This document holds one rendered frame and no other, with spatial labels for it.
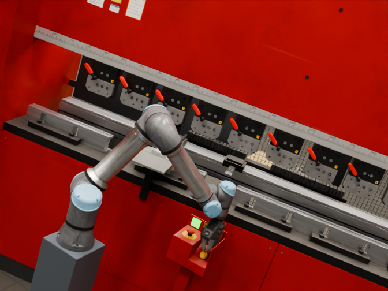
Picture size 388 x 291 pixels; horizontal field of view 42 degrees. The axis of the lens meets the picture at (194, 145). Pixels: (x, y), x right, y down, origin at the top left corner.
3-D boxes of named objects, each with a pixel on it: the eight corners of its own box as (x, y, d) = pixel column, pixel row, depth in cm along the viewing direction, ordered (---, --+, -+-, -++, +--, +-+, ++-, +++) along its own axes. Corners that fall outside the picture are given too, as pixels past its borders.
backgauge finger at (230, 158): (216, 172, 264) (219, 164, 263) (225, 160, 289) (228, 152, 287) (237, 181, 263) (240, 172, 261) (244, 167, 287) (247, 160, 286)
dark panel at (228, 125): (71, 101, 328) (87, 36, 314) (72, 101, 330) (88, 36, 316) (232, 165, 311) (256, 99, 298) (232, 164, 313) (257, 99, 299)
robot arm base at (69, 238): (76, 256, 193) (82, 234, 190) (48, 237, 199) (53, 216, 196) (100, 244, 206) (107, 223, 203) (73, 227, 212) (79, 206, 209)
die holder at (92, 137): (24, 120, 279) (28, 104, 276) (30, 118, 284) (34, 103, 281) (105, 153, 271) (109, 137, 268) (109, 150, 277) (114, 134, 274)
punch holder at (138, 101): (118, 102, 261) (127, 72, 256) (125, 99, 269) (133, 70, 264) (145, 112, 258) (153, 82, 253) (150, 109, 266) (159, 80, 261)
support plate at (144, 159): (129, 160, 241) (129, 159, 241) (147, 147, 266) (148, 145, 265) (163, 174, 238) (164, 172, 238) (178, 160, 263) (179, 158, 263)
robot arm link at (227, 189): (217, 178, 223) (235, 181, 225) (210, 198, 227) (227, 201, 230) (221, 186, 216) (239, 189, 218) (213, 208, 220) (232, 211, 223)
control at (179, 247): (165, 256, 235) (176, 223, 230) (180, 245, 249) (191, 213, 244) (202, 277, 229) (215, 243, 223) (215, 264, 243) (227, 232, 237)
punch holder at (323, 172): (302, 173, 246) (314, 142, 241) (302, 168, 254) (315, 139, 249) (331, 185, 244) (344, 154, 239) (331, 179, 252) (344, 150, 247)
